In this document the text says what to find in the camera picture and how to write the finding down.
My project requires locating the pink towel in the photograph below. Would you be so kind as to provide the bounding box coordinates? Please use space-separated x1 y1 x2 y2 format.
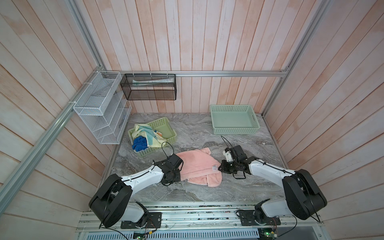
176 148 223 188

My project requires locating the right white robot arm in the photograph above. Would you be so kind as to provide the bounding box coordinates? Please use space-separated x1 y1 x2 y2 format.
219 157 328 223

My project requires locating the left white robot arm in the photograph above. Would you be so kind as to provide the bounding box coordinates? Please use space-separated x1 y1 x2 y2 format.
89 154 184 228

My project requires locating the pale yellow teal towel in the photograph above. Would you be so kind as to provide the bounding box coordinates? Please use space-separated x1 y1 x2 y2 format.
131 124 167 148

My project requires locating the blue towel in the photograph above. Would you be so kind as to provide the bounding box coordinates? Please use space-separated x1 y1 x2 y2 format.
132 136 148 152

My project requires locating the light green towel basket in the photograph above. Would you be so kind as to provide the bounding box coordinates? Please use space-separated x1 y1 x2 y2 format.
129 117 177 157

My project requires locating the mint green empty basket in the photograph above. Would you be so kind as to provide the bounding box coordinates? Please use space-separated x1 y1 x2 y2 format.
210 105 260 135

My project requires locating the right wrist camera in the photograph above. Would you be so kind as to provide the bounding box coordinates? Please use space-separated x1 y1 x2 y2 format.
223 145 248 163

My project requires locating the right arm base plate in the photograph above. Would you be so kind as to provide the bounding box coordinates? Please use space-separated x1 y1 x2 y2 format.
236 210 281 227

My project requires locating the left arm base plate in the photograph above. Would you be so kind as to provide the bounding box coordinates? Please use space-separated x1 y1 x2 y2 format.
121 212 162 230

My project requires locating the aluminium front rail frame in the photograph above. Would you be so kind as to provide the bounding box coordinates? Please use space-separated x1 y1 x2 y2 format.
76 202 330 240

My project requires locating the black wire mesh basket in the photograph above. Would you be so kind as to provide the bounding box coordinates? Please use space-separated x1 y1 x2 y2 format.
120 73 177 101

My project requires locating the white wire mesh shelf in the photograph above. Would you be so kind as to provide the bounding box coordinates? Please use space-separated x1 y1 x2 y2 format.
74 71 132 145

